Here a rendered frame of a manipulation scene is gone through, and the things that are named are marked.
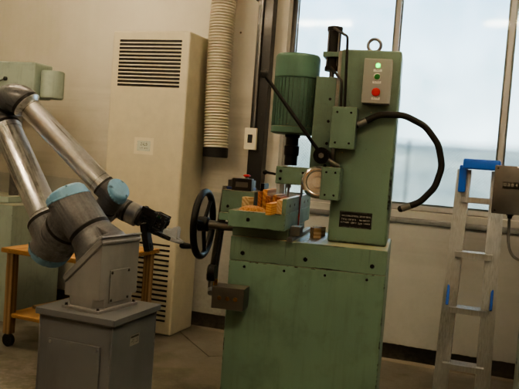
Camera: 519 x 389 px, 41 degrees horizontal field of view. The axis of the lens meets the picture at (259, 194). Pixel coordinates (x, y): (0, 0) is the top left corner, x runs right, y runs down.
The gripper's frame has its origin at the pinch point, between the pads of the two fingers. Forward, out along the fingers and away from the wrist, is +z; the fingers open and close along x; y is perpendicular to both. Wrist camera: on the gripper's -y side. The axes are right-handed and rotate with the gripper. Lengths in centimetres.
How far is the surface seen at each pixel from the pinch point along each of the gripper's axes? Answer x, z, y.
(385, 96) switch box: -8, 50, 83
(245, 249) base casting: -12.8, 27.2, 11.8
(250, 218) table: -18.6, 25.3, 24.3
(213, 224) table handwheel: 7.4, 7.7, 10.9
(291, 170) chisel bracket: 6, 28, 44
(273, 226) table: -18.6, 34.2, 25.2
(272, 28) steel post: 140, -38, 106
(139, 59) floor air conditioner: 129, -103, 57
